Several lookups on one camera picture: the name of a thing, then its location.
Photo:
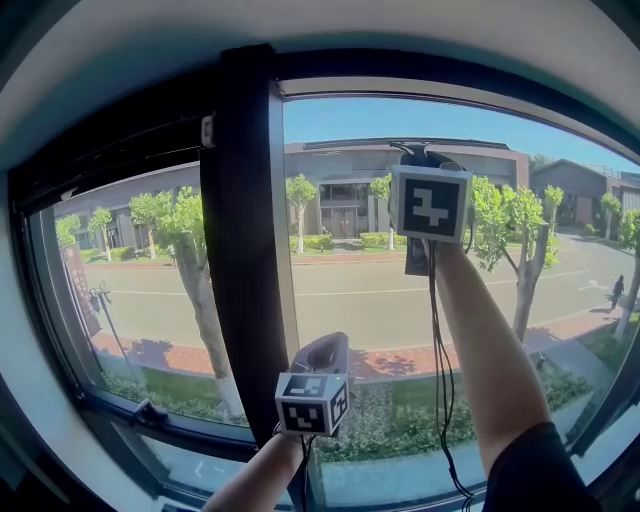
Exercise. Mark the large window glass pane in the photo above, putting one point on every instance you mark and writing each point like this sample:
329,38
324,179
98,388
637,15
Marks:
375,300

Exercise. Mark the green shrub bed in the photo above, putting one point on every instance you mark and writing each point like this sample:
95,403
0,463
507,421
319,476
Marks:
400,425

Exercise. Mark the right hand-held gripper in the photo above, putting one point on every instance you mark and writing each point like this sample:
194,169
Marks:
430,205

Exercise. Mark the black street lamp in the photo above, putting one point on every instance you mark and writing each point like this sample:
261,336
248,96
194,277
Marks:
95,297

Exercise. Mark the row of green street trees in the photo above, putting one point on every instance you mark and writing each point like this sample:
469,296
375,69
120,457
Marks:
190,220

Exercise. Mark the person's left forearm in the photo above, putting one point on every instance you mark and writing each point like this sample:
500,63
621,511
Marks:
260,475

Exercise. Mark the dark brown gabled building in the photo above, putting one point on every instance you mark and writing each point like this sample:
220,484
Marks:
570,180

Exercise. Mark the white window sill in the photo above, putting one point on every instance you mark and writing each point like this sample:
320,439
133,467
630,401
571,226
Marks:
65,430

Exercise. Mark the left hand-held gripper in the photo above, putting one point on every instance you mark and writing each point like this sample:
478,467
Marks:
305,410

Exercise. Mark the person's black shirt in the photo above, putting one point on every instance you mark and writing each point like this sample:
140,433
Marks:
540,475

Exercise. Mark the long grey building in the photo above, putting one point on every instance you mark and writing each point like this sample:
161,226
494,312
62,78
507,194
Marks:
350,160

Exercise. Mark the small white frame bracket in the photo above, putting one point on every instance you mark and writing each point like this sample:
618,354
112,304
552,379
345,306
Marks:
208,131

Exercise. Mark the large red signboard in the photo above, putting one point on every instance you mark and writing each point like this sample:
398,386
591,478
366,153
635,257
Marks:
77,280

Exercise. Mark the person's right forearm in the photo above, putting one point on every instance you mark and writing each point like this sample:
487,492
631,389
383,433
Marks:
480,350

